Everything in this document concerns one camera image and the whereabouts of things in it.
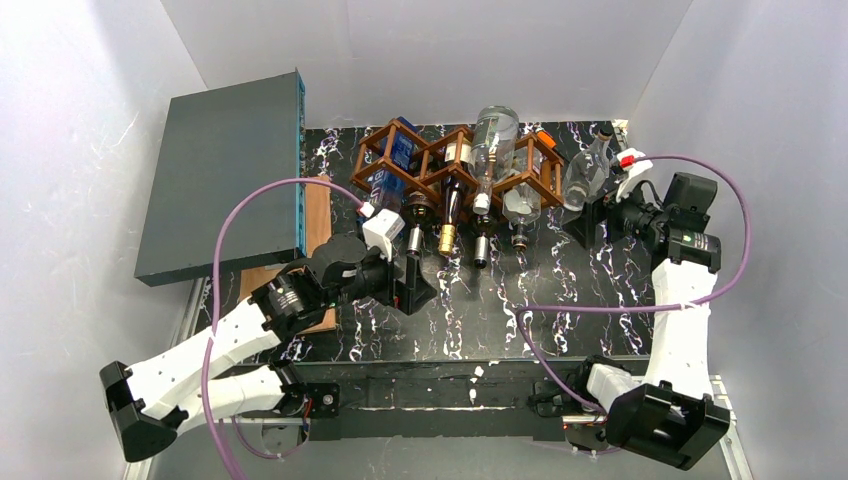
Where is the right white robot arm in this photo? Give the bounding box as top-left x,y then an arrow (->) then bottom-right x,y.
568,172 -> 730,470

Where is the dark bottle gold cap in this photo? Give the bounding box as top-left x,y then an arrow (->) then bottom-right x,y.
438,140 -> 471,256

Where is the dark grey box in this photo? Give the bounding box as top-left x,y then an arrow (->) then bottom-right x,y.
134,71 -> 306,287

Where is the dark bottle grey cap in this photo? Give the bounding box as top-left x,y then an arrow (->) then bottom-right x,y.
472,213 -> 497,269

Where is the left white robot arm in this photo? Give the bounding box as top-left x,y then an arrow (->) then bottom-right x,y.
99,234 -> 437,462

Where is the clear square bottle dark cap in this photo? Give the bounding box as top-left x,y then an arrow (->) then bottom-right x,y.
502,147 -> 541,252

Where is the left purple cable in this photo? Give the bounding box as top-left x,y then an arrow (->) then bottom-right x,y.
200,177 -> 372,480

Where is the brown wooden board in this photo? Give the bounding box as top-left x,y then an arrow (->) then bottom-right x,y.
238,184 -> 337,334

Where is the clear bottle white neck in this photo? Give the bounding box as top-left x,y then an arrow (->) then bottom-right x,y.
471,105 -> 519,215

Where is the brown wooden wine rack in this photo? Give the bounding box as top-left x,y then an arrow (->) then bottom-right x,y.
350,118 -> 565,209

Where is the clear bottle black cap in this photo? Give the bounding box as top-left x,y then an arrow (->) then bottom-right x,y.
563,125 -> 614,212

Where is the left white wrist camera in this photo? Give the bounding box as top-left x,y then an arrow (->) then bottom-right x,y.
358,202 -> 405,262

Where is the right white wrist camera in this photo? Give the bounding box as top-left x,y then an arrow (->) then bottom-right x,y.
615,148 -> 653,203

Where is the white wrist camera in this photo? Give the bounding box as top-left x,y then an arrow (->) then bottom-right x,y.
615,148 -> 653,203
358,202 -> 405,262

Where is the dark bottle silver cap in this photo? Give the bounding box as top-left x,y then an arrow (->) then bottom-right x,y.
405,192 -> 435,256

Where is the blue square glass bottle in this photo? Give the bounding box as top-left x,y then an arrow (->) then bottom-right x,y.
368,132 -> 420,214

